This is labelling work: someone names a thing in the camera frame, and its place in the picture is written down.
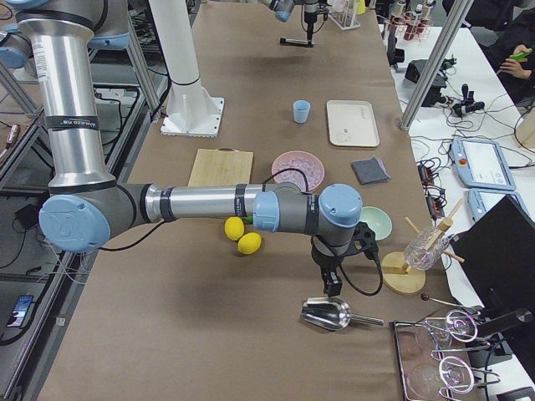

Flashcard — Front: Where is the wooden cutting board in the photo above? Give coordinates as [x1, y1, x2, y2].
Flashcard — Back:
[188, 149, 253, 187]

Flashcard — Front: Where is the clear ice cubes pile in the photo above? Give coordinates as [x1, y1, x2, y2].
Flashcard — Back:
[275, 155, 324, 187]

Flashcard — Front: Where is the blue teach pendant upper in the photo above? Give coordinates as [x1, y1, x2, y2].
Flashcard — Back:
[450, 138, 517, 191]

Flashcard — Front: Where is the smartphone on floor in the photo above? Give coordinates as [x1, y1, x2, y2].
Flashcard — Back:
[6, 295, 34, 327]

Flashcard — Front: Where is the blue teach pendant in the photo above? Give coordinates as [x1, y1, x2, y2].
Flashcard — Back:
[467, 188, 527, 222]
[450, 138, 517, 191]

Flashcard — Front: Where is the steel ice scoop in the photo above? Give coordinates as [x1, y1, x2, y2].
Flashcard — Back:
[301, 297, 385, 331]

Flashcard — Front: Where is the light blue cup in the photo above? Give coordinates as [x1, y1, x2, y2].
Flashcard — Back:
[293, 99, 311, 124]

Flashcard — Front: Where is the aluminium frame post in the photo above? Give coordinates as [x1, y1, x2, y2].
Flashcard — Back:
[399, 0, 473, 131]

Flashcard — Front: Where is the yellow lemon outer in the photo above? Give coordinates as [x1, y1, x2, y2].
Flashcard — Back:
[237, 232, 262, 255]

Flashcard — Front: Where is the white wire rack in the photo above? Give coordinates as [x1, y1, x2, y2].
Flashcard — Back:
[328, 0, 360, 30]

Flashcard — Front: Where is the black wire glass rack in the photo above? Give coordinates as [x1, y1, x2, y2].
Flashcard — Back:
[390, 307, 535, 401]

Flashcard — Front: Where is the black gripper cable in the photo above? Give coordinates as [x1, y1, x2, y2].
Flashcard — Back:
[262, 169, 385, 297]

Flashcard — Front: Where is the wooden cup stand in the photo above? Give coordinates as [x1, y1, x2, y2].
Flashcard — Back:
[381, 199, 465, 295]

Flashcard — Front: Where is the black laptop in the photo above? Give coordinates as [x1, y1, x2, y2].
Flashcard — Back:
[451, 195, 534, 312]

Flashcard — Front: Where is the steel muddler black tip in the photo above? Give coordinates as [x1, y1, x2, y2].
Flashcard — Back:
[279, 38, 314, 48]

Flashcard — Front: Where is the pink bowl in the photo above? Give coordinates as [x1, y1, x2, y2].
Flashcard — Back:
[271, 151, 326, 190]

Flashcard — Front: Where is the yellow lemon near board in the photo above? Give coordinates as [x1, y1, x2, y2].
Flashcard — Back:
[224, 216, 245, 241]

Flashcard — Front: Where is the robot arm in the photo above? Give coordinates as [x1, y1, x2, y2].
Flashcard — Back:
[261, 0, 329, 48]
[12, 1, 379, 297]

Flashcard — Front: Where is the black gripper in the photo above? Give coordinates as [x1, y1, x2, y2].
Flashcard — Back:
[303, 3, 326, 42]
[311, 222, 380, 297]

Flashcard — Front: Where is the cream rabbit tray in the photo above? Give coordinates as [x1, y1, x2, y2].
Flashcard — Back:
[326, 100, 380, 148]

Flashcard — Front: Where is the clear glass on stand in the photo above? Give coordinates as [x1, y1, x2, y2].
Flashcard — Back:
[404, 226, 448, 271]

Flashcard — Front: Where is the blue teach pendant lower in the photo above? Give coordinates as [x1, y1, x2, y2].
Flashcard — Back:
[467, 188, 527, 222]

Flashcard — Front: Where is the mint green bowl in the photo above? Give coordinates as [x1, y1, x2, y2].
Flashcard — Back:
[360, 206, 393, 241]

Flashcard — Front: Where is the grey folded cloth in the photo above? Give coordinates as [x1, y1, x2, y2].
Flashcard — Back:
[351, 157, 391, 185]

